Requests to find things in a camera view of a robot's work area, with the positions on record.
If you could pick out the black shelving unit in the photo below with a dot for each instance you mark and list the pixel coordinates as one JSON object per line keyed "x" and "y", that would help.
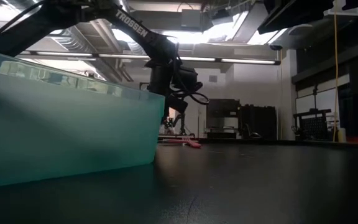
{"x": 222, "y": 109}

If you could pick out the white container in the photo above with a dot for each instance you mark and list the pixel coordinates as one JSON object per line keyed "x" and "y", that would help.
{"x": 342, "y": 135}

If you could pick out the black perforated rack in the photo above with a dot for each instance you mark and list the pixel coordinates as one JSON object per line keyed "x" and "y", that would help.
{"x": 314, "y": 126}

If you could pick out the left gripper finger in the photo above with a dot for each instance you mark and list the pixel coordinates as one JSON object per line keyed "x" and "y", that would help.
{"x": 177, "y": 104}

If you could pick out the black office chair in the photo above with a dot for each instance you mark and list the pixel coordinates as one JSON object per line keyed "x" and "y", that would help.
{"x": 254, "y": 134}

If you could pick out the white wall board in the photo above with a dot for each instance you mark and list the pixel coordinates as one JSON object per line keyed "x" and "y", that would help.
{"x": 304, "y": 105}

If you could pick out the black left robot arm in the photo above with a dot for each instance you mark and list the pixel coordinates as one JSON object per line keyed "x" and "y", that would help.
{"x": 132, "y": 26}

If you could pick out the small black background robot arm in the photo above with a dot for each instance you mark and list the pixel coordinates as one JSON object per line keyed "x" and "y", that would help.
{"x": 180, "y": 121}

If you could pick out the teal plastic bin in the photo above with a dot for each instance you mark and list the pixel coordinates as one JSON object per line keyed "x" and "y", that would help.
{"x": 73, "y": 130}

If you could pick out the black cabinet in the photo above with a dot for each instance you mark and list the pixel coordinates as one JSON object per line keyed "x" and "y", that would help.
{"x": 259, "y": 118}

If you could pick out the silver rectangular air duct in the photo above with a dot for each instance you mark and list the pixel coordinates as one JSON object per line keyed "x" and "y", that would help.
{"x": 247, "y": 28}

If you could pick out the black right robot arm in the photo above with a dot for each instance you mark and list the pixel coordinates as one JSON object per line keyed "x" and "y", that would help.
{"x": 291, "y": 12}

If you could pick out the black metal gantry frame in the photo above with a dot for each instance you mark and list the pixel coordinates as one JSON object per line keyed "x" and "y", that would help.
{"x": 143, "y": 83}

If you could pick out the silver ribbed air duct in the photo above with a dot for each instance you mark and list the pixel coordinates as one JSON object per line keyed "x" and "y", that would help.
{"x": 73, "y": 40}

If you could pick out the long ceiling light bar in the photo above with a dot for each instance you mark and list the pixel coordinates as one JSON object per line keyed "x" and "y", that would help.
{"x": 247, "y": 61}

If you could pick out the black ceiling camera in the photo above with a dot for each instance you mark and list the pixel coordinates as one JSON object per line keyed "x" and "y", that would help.
{"x": 276, "y": 47}

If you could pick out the grey wall vent grille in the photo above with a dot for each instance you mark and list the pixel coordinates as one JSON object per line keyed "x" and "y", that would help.
{"x": 213, "y": 78}

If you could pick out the red box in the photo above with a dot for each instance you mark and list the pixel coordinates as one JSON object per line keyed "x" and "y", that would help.
{"x": 356, "y": 139}

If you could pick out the grey ceiling air unit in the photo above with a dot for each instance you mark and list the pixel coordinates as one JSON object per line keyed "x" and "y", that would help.
{"x": 191, "y": 18}

